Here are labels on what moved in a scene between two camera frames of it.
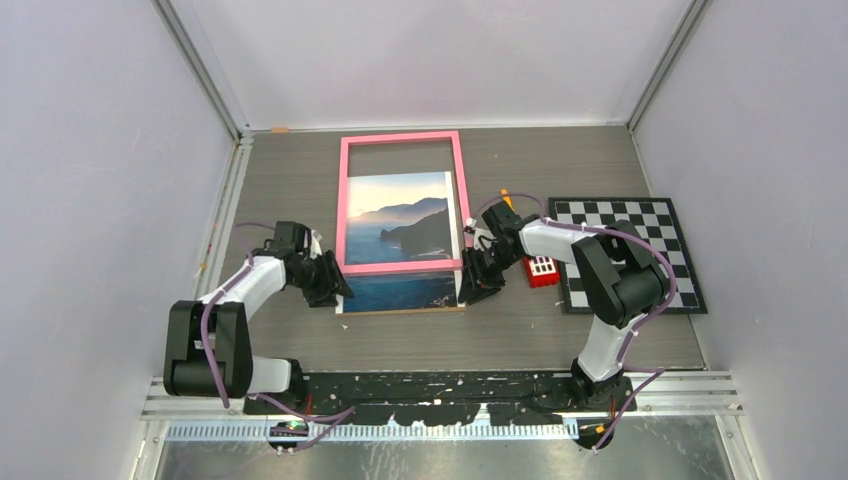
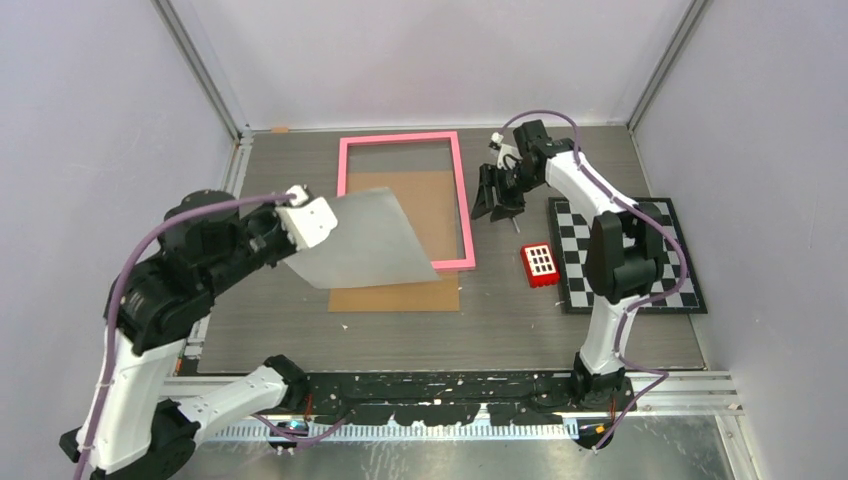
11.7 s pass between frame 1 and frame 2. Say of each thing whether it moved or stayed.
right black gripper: moved
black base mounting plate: stayed
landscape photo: moved
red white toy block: stayed
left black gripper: moved
